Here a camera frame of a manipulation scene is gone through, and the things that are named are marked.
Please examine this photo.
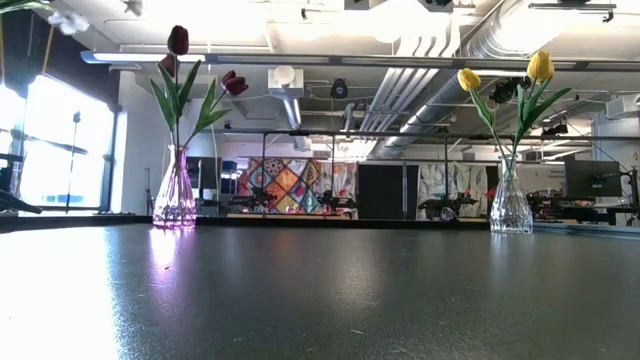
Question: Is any dark red artificial tulip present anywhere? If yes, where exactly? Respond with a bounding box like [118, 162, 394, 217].
[183, 69, 250, 149]
[158, 52, 178, 79]
[148, 24, 202, 151]

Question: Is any yellow artificial tulip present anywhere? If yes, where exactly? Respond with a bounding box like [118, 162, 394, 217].
[456, 67, 511, 166]
[509, 49, 574, 164]

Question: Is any white artificial flower spray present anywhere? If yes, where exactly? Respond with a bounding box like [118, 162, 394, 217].
[0, 0, 144, 37]

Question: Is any purple glass vase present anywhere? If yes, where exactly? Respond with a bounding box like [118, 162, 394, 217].
[151, 144, 198, 231]

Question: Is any clear faceted glass vase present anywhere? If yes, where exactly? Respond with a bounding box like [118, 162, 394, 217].
[489, 154, 535, 235]

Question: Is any colourful patchwork tapestry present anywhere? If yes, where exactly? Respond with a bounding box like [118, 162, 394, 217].
[236, 158, 359, 216]

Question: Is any black divider panel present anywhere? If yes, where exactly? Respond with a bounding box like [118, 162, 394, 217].
[357, 163, 419, 221]

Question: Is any white ceiling fixture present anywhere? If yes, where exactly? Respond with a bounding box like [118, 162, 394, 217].
[267, 64, 305, 99]

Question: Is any leaf print curtain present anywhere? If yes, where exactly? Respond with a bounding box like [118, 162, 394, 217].
[417, 163, 490, 221]

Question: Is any black tripod stand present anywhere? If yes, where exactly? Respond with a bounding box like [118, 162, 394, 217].
[63, 110, 85, 216]

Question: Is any black overhead camera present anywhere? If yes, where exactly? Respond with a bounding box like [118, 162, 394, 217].
[329, 78, 350, 100]

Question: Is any overhead frame crossbar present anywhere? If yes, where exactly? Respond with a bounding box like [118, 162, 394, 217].
[79, 49, 640, 72]

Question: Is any silver ventilation duct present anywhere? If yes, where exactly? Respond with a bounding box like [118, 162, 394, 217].
[379, 0, 581, 159]

